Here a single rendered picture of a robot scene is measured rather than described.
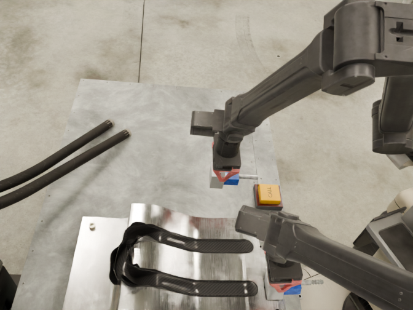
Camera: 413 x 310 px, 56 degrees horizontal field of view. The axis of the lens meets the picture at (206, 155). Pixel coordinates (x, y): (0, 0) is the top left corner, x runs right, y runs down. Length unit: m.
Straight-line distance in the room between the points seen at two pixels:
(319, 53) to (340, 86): 0.06
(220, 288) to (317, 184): 1.51
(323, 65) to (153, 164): 0.80
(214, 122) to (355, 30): 0.44
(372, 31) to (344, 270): 0.29
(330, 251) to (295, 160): 1.90
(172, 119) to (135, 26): 2.03
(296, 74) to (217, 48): 2.60
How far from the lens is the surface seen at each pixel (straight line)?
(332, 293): 1.74
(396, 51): 0.51
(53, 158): 1.20
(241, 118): 0.76
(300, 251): 0.62
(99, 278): 0.99
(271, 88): 0.65
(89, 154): 1.19
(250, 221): 0.77
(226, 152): 0.94
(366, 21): 0.52
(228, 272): 0.98
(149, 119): 1.37
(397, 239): 0.98
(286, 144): 2.52
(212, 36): 3.31
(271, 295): 0.95
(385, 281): 0.50
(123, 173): 1.22
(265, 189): 1.19
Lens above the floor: 1.77
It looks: 49 degrees down
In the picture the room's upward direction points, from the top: 10 degrees clockwise
